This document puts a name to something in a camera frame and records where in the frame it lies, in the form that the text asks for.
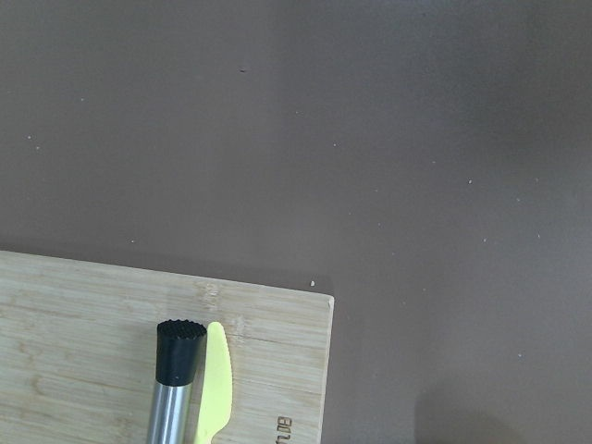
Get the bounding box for steel muddler bar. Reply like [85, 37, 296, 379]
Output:
[146, 319, 206, 444]

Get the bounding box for wooden cutting board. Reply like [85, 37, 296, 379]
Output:
[1, 252, 334, 443]

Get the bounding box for yellow plastic knife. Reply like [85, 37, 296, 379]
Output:
[193, 321, 233, 444]

